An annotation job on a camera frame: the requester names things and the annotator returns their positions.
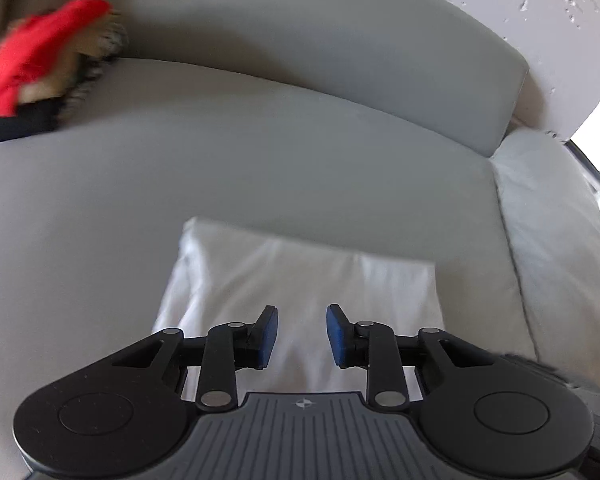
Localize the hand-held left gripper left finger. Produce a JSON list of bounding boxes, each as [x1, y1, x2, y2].
[[112, 304, 280, 408]]

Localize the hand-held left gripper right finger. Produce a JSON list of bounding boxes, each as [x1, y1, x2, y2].
[[326, 303, 496, 408]]

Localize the light grey printed t-shirt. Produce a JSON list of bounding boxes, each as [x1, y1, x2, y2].
[[151, 216, 446, 393]]

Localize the stack of folded clothes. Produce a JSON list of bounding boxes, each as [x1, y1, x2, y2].
[[17, 10, 126, 106], [0, 25, 128, 146]]

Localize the grey sofa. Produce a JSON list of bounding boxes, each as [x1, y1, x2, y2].
[[0, 0, 600, 411]]

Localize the light grey sofa cushion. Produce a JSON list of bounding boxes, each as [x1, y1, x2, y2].
[[490, 130, 600, 361]]

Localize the red garment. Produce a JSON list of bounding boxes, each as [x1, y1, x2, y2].
[[0, 0, 113, 118]]

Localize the dark window frame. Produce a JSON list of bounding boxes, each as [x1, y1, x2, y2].
[[562, 137, 600, 181]]

